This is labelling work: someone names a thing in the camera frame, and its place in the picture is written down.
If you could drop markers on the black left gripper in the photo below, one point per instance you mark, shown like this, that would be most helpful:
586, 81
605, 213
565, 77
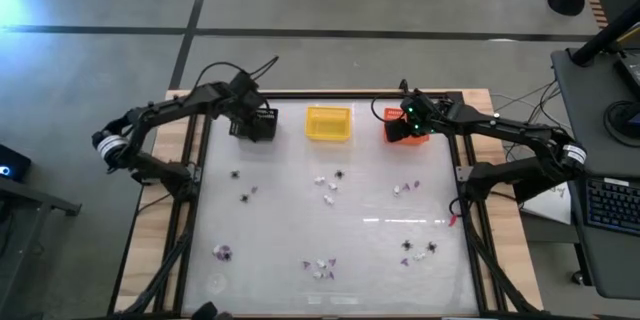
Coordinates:
255, 122

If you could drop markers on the black aluminium table frame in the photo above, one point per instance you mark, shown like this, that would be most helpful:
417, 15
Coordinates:
340, 94

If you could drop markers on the yellow plastic basket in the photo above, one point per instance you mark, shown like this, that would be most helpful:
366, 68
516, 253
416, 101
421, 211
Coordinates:
327, 127

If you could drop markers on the black frame clamp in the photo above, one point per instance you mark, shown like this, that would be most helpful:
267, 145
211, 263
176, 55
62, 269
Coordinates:
403, 84

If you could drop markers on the grey side table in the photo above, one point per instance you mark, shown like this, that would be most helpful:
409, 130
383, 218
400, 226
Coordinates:
50, 203

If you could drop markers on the orange plastic basket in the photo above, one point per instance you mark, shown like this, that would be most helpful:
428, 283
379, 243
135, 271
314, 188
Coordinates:
424, 138

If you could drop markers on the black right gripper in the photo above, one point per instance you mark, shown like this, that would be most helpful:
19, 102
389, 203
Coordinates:
400, 131

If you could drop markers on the dark grey desk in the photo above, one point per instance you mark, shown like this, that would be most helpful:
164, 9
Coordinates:
590, 110

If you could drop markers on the black box with blue light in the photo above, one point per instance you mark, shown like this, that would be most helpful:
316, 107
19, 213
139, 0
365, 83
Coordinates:
11, 165

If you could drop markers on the black monitor stand base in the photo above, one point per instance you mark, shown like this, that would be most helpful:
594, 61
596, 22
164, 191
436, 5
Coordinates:
622, 120

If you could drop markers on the black laptop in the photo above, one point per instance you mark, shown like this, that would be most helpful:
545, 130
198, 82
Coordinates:
631, 72

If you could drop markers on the desk caster wheel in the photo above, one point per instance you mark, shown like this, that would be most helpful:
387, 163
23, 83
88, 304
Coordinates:
577, 278

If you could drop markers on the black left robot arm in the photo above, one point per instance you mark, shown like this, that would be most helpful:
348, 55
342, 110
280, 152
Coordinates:
160, 107

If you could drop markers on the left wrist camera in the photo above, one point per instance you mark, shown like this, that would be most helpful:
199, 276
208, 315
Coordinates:
245, 87

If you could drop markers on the black diagonal pole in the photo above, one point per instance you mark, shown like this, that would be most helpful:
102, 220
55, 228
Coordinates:
600, 40

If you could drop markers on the black keyboard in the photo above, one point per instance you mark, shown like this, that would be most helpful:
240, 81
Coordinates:
612, 205

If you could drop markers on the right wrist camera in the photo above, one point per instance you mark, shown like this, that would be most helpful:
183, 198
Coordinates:
420, 104

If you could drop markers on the red tag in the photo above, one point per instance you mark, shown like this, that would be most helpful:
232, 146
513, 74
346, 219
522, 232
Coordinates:
453, 220

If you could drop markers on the black plastic basket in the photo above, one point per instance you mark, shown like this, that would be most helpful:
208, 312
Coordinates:
274, 119

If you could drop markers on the white paper sheet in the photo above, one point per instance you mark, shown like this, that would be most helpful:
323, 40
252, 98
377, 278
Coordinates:
552, 205

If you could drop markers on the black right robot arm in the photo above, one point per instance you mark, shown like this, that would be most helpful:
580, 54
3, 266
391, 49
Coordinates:
505, 127

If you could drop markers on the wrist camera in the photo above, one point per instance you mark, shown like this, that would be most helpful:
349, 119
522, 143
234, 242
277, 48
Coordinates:
245, 87
420, 104

